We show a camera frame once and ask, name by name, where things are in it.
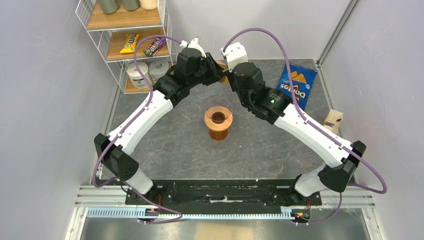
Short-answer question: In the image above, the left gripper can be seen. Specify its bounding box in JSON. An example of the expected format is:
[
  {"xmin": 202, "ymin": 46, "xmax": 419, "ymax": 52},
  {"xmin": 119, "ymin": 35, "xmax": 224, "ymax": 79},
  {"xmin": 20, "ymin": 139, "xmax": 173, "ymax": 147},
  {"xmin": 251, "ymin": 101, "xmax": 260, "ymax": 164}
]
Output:
[{"xmin": 187, "ymin": 52, "xmax": 225, "ymax": 89}]

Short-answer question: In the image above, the brown paper coffee filter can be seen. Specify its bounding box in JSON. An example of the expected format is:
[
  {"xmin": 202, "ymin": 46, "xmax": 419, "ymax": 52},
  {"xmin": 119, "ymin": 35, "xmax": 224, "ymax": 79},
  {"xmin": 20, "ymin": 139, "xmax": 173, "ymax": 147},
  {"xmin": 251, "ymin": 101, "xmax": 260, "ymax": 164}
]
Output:
[{"xmin": 215, "ymin": 60, "xmax": 230, "ymax": 86}]

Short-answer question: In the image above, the wooden dripper ring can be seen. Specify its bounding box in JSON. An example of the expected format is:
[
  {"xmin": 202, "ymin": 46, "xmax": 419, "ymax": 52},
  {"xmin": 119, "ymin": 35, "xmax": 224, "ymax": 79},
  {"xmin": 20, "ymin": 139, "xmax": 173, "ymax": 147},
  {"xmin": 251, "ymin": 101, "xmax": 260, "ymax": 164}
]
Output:
[{"xmin": 203, "ymin": 105, "xmax": 234, "ymax": 131}]

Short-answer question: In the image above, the amber glass carafe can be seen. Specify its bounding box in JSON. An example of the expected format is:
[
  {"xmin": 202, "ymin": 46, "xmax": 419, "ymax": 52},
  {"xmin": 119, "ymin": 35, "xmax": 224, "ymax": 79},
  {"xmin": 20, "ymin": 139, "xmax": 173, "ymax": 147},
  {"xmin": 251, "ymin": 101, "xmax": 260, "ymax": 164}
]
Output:
[{"xmin": 209, "ymin": 129, "xmax": 228, "ymax": 141}]

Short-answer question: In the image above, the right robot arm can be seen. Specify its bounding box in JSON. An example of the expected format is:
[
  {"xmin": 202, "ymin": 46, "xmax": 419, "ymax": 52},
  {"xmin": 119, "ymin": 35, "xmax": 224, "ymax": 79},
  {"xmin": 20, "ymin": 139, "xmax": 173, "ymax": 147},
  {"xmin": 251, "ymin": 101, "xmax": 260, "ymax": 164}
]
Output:
[{"xmin": 227, "ymin": 62, "xmax": 367, "ymax": 205}]

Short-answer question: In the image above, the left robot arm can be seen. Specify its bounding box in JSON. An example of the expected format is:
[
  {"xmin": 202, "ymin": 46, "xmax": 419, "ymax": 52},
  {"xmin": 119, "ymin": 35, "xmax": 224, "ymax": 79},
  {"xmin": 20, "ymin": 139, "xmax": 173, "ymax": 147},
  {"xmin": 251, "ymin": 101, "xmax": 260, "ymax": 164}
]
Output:
[{"xmin": 94, "ymin": 47, "xmax": 225, "ymax": 205}]

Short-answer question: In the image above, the wooden filter holder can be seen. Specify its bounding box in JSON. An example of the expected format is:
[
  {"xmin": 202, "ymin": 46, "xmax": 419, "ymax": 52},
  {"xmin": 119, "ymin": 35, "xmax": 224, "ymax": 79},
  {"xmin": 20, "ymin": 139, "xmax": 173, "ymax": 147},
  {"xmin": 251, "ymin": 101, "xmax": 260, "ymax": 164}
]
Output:
[{"xmin": 321, "ymin": 109, "xmax": 344, "ymax": 135}]

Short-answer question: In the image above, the grey paper roll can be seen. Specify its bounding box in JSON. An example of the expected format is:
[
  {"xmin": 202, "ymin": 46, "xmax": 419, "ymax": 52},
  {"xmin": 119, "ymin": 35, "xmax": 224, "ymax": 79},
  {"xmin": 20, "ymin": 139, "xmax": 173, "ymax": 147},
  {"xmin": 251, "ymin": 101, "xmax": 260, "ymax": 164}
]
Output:
[{"xmin": 148, "ymin": 59, "xmax": 170, "ymax": 83}]

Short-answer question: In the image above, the purple candy bar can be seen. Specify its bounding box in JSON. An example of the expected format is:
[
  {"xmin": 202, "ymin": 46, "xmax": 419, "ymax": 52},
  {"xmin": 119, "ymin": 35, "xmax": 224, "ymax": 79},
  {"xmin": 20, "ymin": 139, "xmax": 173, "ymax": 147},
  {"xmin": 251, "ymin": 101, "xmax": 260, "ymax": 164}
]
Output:
[{"xmin": 143, "ymin": 37, "xmax": 167, "ymax": 57}]

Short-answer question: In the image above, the white paper roll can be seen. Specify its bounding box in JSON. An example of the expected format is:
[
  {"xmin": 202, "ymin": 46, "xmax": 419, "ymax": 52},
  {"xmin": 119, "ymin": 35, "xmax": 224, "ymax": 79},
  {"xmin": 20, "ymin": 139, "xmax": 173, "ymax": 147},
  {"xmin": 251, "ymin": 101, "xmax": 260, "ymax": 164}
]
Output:
[{"xmin": 126, "ymin": 62, "xmax": 153, "ymax": 89}]

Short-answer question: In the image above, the yellow M&M's bag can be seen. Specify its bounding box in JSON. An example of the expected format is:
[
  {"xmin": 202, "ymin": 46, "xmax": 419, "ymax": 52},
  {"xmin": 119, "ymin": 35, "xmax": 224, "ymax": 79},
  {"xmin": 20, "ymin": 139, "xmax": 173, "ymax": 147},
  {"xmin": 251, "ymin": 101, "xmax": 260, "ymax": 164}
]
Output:
[{"xmin": 119, "ymin": 33, "xmax": 140, "ymax": 55}]

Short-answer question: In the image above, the blue Doritos chip bag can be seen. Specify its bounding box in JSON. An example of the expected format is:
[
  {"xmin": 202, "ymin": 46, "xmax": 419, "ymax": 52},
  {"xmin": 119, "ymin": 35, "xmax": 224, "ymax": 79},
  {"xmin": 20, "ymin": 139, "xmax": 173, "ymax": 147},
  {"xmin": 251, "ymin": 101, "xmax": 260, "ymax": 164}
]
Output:
[{"xmin": 276, "ymin": 63, "xmax": 318, "ymax": 110}]

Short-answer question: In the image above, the cream jar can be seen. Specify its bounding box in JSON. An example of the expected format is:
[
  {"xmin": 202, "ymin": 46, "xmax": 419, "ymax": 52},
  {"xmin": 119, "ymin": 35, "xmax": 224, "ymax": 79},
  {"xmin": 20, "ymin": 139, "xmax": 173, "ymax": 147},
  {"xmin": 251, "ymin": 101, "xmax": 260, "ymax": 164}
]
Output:
[{"xmin": 139, "ymin": 0, "xmax": 158, "ymax": 11}]

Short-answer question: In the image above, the green jar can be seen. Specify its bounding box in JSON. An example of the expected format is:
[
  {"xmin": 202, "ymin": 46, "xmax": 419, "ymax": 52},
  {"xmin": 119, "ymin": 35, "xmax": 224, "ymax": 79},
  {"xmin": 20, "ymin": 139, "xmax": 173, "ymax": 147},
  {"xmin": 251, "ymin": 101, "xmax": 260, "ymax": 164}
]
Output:
[
  {"xmin": 96, "ymin": 0, "xmax": 120, "ymax": 15},
  {"xmin": 122, "ymin": 0, "xmax": 140, "ymax": 12}
]

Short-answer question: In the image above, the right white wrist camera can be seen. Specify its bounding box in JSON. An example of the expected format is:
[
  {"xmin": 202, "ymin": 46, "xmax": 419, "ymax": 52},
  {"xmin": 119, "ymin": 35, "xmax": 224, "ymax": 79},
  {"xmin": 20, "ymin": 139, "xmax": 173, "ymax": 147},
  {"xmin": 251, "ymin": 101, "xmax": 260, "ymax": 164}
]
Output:
[{"xmin": 221, "ymin": 42, "xmax": 249, "ymax": 72}]

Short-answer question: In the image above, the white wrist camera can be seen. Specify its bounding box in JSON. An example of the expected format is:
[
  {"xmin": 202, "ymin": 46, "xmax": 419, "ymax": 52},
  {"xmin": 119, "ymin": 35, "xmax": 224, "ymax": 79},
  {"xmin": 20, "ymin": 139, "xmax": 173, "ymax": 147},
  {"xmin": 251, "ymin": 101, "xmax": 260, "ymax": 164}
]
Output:
[
  {"xmin": 221, "ymin": 42, "xmax": 249, "ymax": 72},
  {"xmin": 179, "ymin": 36, "xmax": 206, "ymax": 57}
]

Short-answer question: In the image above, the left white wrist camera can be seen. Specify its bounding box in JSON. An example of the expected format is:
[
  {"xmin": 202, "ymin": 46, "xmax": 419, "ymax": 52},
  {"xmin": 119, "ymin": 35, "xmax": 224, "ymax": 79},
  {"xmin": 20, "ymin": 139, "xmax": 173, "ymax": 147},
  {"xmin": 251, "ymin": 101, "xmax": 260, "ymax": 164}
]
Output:
[{"xmin": 179, "ymin": 36, "xmax": 206, "ymax": 57}]

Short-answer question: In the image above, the white wire shelf rack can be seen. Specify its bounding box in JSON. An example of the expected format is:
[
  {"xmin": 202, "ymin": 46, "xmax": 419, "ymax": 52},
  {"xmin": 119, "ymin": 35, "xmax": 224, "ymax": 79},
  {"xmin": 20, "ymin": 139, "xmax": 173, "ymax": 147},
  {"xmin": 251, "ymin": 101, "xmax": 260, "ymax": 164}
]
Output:
[{"xmin": 75, "ymin": 0, "xmax": 177, "ymax": 94}]

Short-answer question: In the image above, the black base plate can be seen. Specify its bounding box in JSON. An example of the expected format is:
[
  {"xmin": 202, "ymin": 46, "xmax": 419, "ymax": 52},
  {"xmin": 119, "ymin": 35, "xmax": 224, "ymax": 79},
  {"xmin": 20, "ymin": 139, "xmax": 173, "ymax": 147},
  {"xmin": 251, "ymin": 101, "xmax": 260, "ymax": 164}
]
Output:
[{"xmin": 145, "ymin": 179, "xmax": 322, "ymax": 215}]

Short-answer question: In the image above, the aluminium rail frame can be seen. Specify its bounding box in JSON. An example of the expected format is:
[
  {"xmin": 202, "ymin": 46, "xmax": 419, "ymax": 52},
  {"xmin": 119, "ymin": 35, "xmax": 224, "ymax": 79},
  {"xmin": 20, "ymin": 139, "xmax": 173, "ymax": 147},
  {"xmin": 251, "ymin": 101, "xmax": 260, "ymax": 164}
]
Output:
[{"xmin": 66, "ymin": 181, "xmax": 385, "ymax": 240}]

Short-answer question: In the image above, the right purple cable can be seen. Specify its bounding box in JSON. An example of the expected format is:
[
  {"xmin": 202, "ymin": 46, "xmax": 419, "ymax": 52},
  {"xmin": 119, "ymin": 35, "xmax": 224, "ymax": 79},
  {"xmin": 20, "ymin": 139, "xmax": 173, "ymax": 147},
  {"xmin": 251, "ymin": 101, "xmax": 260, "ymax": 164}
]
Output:
[{"xmin": 222, "ymin": 27, "xmax": 388, "ymax": 226}]

